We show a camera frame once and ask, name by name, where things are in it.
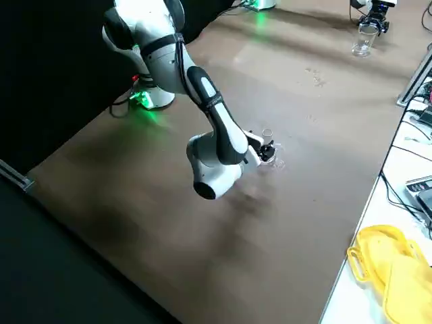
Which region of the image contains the clear glass conical flask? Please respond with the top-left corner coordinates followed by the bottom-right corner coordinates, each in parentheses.
top-left (260, 128), bottom-right (287, 172)

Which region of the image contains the thin black cable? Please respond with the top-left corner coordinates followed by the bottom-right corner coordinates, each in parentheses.
top-left (380, 111), bottom-right (432, 230)

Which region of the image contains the digital scale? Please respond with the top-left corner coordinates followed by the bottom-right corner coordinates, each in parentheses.
top-left (404, 175), bottom-right (432, 220)

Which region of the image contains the clear glass beaker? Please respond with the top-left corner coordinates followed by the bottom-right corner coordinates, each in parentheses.
top-left (351, 24), bottom-right (378, 57)

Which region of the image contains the aluminium frame post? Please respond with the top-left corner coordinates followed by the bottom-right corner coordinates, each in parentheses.
top-left (397, 50), bottom-right (432, 108)
top-left (0, 158), bottom-right (35, 192)

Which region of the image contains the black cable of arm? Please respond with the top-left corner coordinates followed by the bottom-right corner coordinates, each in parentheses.
top-left (109, 32), bottom-right (223, 119)

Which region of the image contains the yellow plastic basket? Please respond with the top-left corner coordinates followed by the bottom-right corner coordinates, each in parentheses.
top-left (347, 224), bottom-right (432, 324)

